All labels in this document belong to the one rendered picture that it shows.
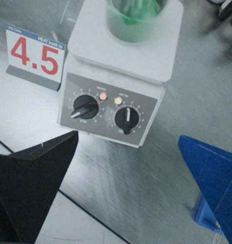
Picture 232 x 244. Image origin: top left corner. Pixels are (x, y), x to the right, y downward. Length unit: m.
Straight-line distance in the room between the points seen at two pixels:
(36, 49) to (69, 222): 0.27
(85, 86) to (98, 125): 0.05
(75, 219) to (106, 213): 0.05
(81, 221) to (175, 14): 0.32
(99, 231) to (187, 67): 0.33
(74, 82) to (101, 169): 0.14
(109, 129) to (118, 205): 0.13
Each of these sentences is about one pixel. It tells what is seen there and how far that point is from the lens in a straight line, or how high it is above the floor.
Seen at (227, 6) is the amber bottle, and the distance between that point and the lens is 0.43.
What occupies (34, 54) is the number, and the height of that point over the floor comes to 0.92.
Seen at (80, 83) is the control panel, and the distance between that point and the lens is 0.17.
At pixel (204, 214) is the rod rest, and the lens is 0.30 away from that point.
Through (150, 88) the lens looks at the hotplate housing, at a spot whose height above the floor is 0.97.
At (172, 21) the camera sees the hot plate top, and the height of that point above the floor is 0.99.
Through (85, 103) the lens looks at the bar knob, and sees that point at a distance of 0.16.
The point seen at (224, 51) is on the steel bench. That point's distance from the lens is 0.39.
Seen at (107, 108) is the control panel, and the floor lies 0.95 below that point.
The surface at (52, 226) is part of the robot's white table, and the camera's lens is 0.26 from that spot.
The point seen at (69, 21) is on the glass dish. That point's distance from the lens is 0.30.
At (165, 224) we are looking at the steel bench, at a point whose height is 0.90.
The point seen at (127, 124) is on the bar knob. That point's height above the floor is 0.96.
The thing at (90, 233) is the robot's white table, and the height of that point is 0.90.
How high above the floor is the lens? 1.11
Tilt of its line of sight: 80 degrees down
